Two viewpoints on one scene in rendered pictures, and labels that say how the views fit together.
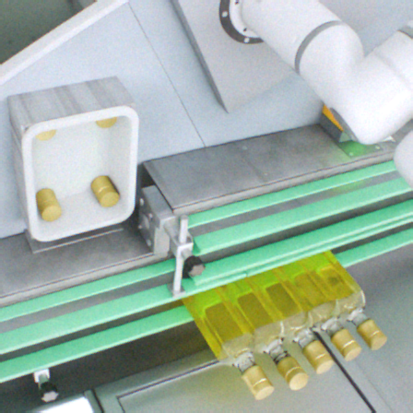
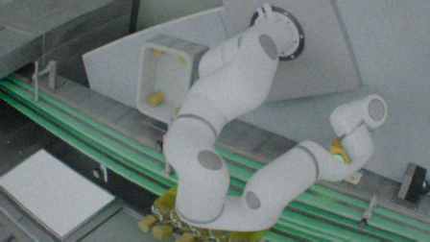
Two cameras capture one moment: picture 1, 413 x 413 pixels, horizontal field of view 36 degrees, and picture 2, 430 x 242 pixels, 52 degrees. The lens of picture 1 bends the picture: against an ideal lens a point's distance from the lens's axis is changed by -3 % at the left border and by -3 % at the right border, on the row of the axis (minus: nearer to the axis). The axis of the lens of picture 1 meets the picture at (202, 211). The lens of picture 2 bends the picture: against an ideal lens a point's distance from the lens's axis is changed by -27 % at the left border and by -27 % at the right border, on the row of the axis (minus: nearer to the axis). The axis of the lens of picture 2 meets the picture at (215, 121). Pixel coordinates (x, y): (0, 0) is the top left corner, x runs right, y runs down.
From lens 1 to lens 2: 114 cm
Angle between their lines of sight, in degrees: 49
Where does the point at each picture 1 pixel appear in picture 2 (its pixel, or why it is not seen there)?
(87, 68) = (195, 36)
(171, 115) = not seen: hidden behind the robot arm
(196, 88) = not seen: hidden behind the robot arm
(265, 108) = (298, 121)
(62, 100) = (172, 42)
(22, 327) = (105, 136)
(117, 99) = (190, 50)
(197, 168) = (235, 128)
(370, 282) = not seen: outside the picture
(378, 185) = (312, 195)
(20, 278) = (125, 124)
